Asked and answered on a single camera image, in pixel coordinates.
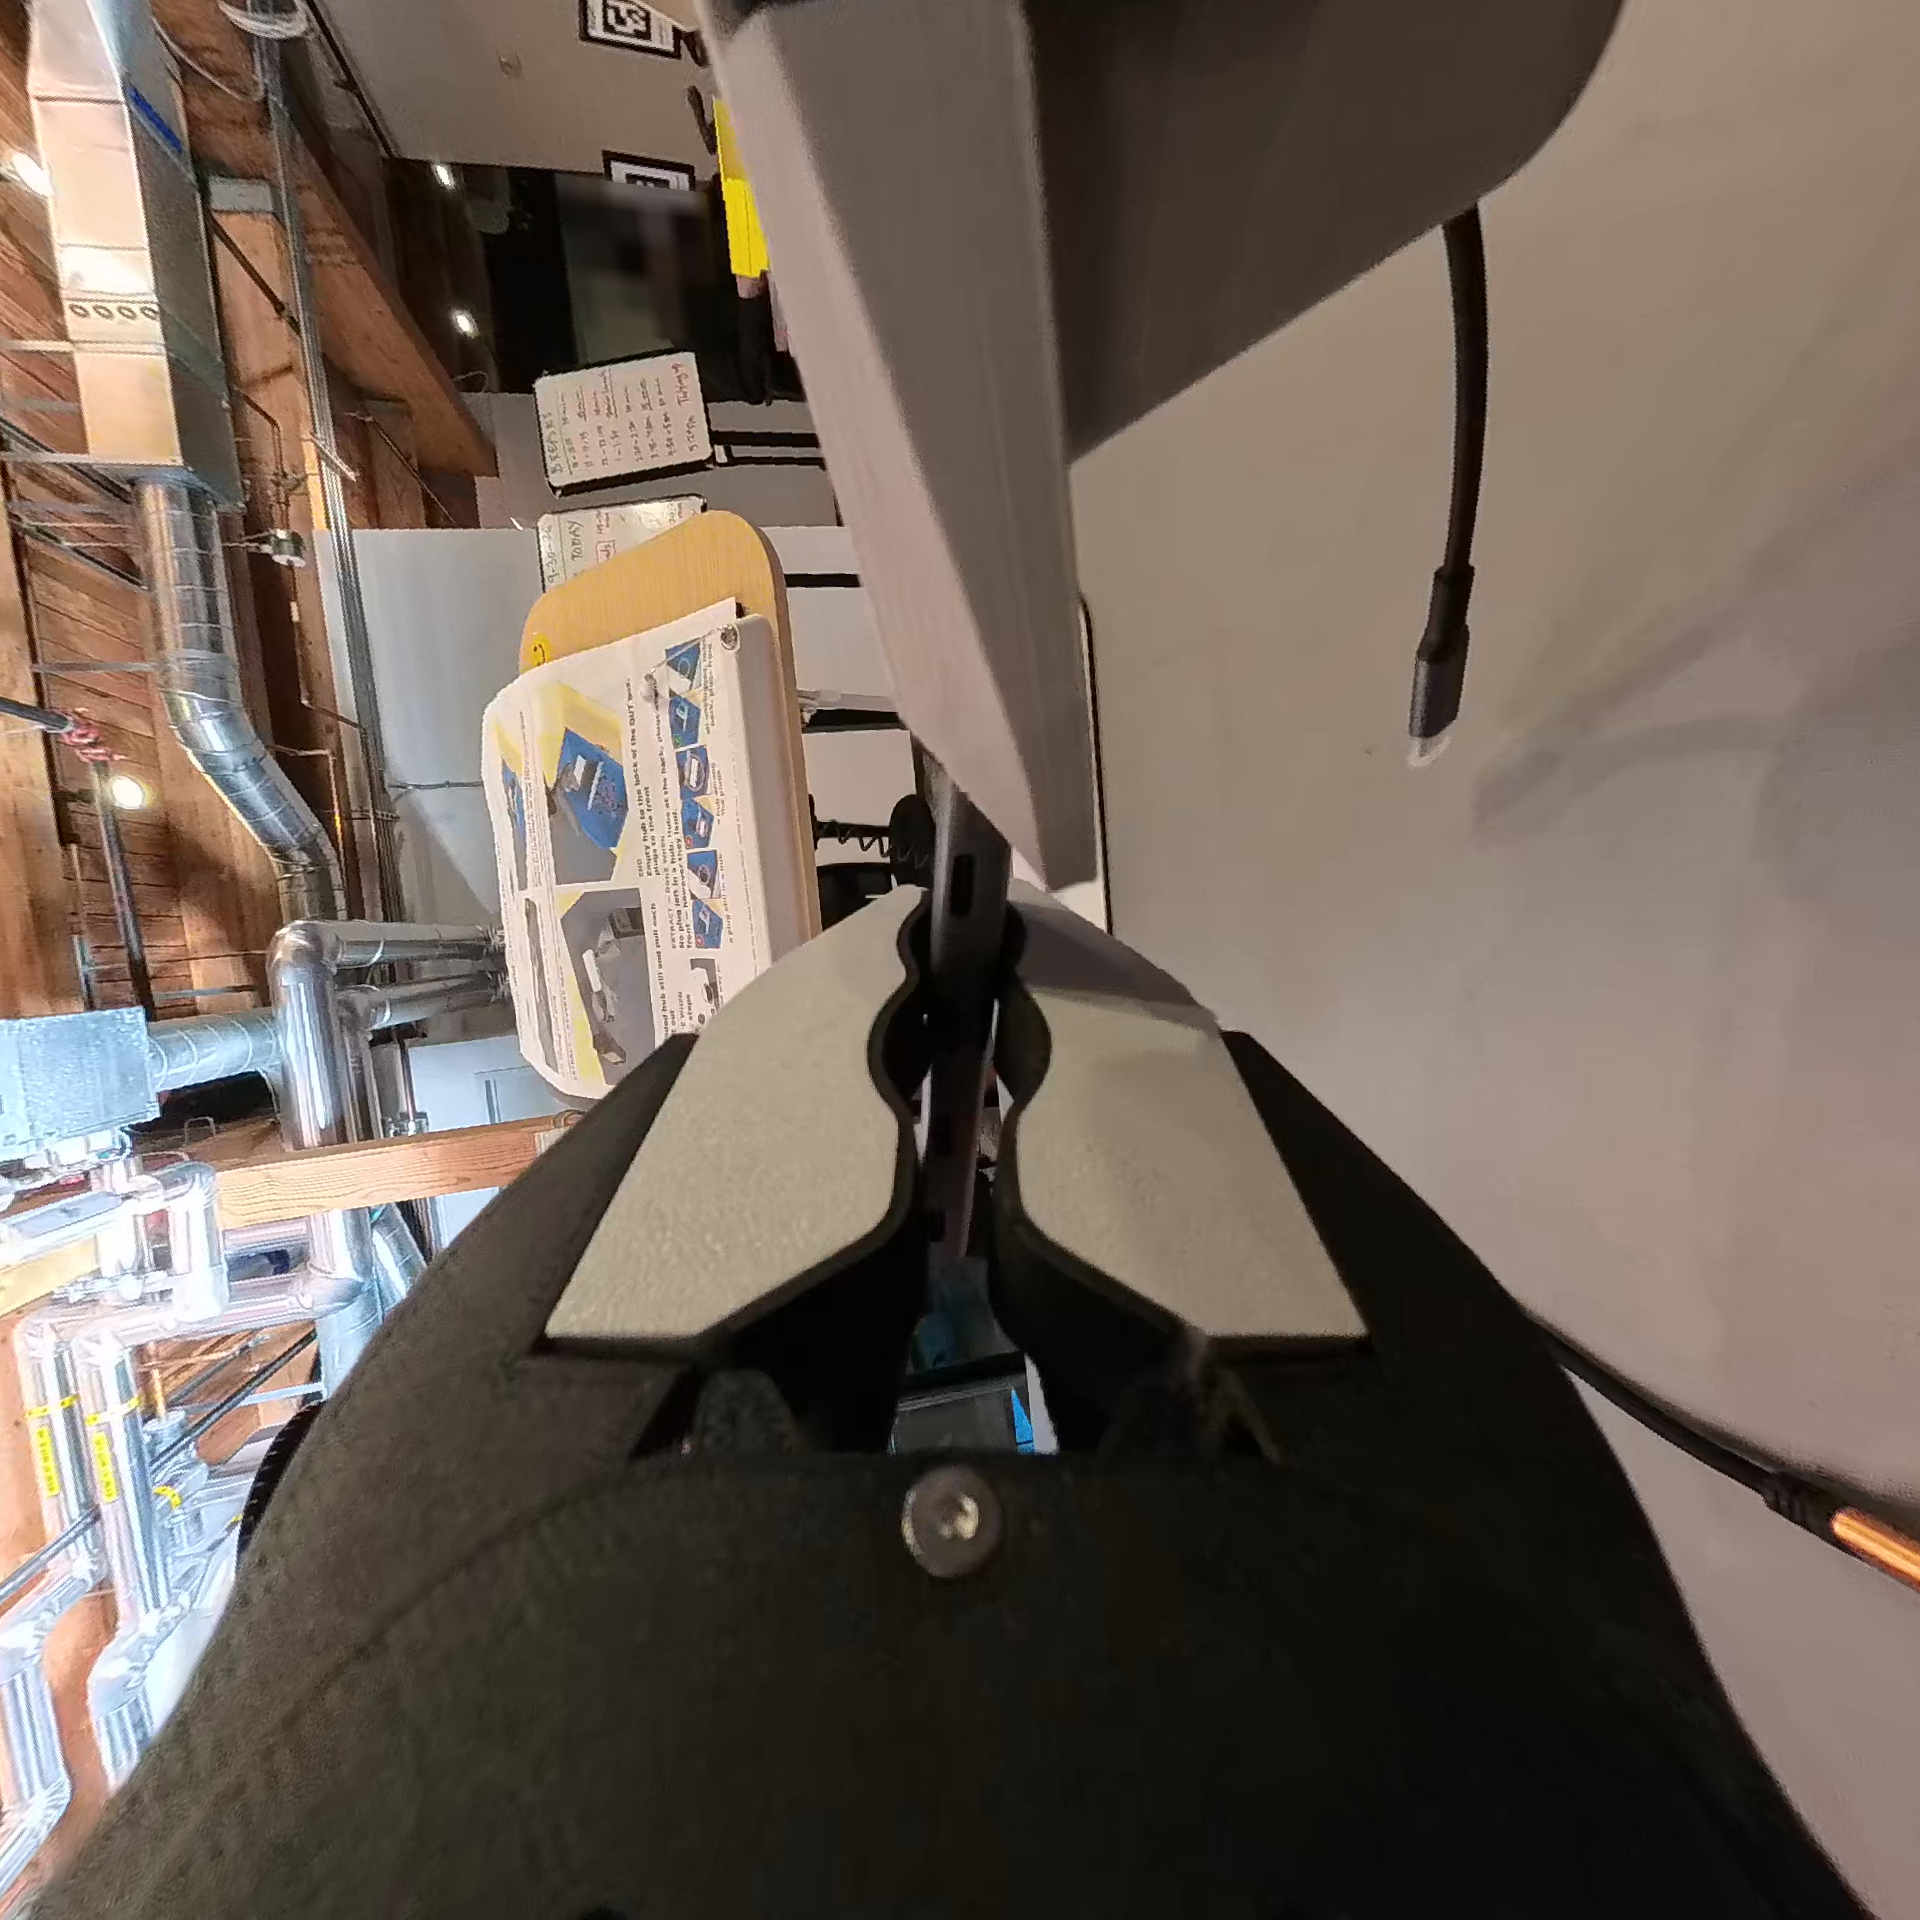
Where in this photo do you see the spiral metal duct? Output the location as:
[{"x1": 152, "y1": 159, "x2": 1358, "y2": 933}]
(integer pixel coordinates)
[{"x1": 136, "y1": 477, "x2": 350, "y2": 921}]

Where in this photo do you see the silver duct pipe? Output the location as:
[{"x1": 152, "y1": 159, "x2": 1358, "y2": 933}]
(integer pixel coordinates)
[{"x1": 267, "y1": 919, "x2": 512, "y2": 1151}]

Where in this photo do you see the yellow plastic bin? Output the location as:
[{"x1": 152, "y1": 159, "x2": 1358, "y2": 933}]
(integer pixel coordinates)
[{"x1": 714, "y1": 104, "x2": 776, "y2": 282}]

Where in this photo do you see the slim grey usb-c hub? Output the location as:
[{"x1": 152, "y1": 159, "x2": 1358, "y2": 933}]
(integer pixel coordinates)
[{"x1": 918, "y1": 208, "x2": 1491, "y2": 1261}]

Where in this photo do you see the black coiled cable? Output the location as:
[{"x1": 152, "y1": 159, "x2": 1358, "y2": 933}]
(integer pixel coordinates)
[{"x1": 817, "y1": 795, "x2": 936, "y2": 889}]

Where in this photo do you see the small handwritten whiteboard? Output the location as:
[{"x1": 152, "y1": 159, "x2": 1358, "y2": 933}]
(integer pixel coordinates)
[
  {"x1": 532, "y1": 352, "x2": 710, "y2": 497},
  {"x1": 537, "y1": 497, "x2": 707, "y2": 589}
]

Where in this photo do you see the printed instruction sheet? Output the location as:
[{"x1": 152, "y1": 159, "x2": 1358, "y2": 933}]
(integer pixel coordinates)
[{"x1": 480, "y1": 600, "x2": 782, "y2": 1096}]

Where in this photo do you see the bundle of silver pipes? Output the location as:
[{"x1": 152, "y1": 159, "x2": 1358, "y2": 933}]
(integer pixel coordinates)
[{"x1": 0, "y1": 1155, "x2": 377, "y2": 1864}]

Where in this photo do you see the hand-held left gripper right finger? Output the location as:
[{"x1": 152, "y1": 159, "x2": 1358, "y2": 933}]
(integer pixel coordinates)
[{"x1": 989, "y1": 901, "x2": 1370, "y2": 1449}]

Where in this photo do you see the rectangular metal duct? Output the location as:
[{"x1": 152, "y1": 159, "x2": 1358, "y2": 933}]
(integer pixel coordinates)
[{"x1": 28, "y1": 0, "x2": 248, "y2": 513}]

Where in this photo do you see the black cable with gold plug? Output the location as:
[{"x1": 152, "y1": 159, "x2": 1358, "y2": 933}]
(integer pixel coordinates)
[{"x1": 1546, "y1": 1335, "x2": 1920, "y2": 1594}]

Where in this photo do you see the document stand with wooden board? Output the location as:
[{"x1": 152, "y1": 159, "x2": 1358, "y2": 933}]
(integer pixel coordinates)
[{"x1": 480, "y1": 511, "x2": 1116, "y2": 1096}]

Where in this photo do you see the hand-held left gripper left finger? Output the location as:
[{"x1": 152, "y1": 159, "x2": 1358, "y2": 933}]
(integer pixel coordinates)
[{"x1": 545, "y1": 887, "x2": 928, "y2": 1449}]

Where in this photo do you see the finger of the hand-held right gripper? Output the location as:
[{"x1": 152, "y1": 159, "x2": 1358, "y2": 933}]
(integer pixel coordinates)
[{"x1": 704, "y1": 0, "x2": 1629, "y2": 889}]

